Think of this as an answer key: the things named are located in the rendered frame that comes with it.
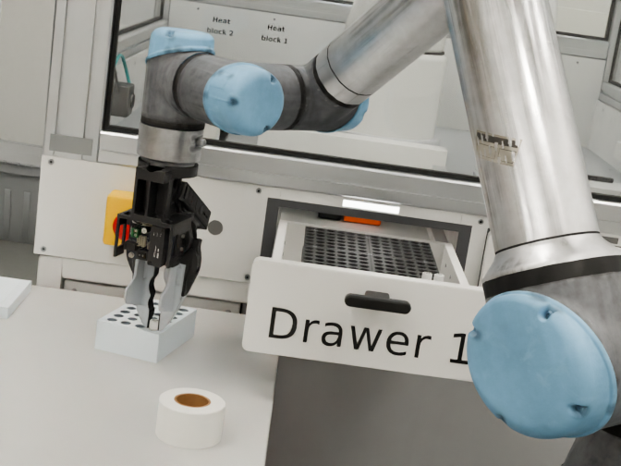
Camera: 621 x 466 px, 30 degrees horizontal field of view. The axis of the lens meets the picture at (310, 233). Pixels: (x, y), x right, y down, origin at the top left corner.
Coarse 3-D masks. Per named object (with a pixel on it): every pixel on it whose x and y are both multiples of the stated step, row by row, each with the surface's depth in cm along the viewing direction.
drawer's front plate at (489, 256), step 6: (492, 240) 163; (486, 246) 164; (492, 246) 163; (486, 252) 164; (492, 252) 164; (486, 258) 164; (492, 258) 164; (486, 264) 164; (486, 270) 164; (480, 282) 165
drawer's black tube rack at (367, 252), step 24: (312, 240) 156; (336, 240) 157; (360, 240) 159; (384, 240) 161; (408, 240) 163; (336, 264) 145; (360, 264) 147; (384, 264) 148; (408, 264) 150; (432, 264) 152
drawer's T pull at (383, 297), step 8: (352, 296) 128; (360, 296) 129; (368, 296) 129; (376, 296) 130; (384, 296) 130; (352, 304) 129; (360, 304) 128; (368, 304) 128; (376, 304) 128; (384, 304) 128; (392, 304) 128; (400, 304) 128; (408, 304) 129; (392, 312) 129; (400, 312) 129; (408, 312) 129
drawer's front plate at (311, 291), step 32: (256, 288) 132; (288, 288) 132; (320, 288) 132; (352, 288) 132; (384, 288) 132; (416, 288) 132; (448, 288) 132; (480, 288) 132; (256, 320) 133; (288, 320) 133; (320, 320) 133; (352, 320) 133; (384, 320) 133; (416, 320) 133; (448, 320) 133; (288, 352) 134; (320, 352) 134; (352, 352) 134; (384, 352) 134; (448, 352) 133
